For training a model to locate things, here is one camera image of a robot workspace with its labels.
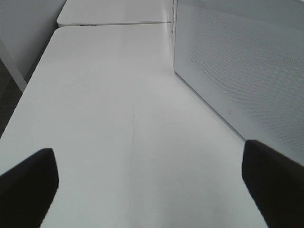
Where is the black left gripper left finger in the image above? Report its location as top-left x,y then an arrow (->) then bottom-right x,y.
0,148 -> 59,228

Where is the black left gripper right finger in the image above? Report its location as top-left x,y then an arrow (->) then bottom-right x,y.
241,140 -> 304,228

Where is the white table leg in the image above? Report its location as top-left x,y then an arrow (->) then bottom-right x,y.
0,40 -> 27,93

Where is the white microwave oven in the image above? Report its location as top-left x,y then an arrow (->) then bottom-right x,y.
169,0 -> 178,34

